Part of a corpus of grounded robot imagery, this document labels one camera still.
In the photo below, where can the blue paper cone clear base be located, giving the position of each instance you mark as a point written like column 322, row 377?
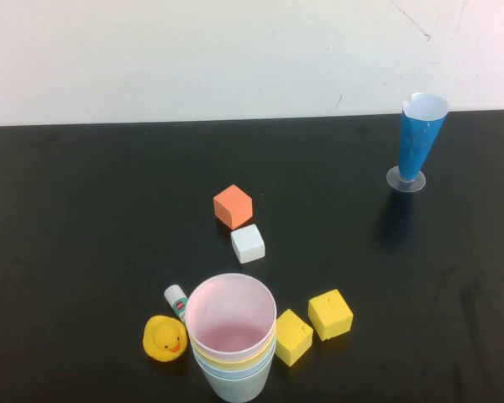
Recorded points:
column 416, row 147

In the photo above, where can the orange foam cube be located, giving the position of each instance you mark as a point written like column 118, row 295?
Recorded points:
column 235, row 207

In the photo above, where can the green plastic cup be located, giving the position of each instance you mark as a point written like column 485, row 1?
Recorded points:
column 235, row 388

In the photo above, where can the white green glue stick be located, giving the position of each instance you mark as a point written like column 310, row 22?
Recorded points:
column 174, row 298

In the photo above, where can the yellow rubber duck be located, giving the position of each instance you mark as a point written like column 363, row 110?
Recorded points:
column 164, row 338

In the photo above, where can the yellow foam cube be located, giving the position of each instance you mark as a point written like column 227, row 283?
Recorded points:
column 329, row 317
column 294, row 340

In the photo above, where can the yellow plastic cup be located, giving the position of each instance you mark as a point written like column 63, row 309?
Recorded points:
column 235, row 357

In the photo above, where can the white foam cube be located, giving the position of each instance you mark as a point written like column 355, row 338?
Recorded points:
column 248, row 245

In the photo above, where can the light blue plastic cup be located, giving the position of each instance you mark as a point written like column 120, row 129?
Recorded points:
column 235, row 367

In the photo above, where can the pink plastic cup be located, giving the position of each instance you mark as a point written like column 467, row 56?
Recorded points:
column 231, row 302

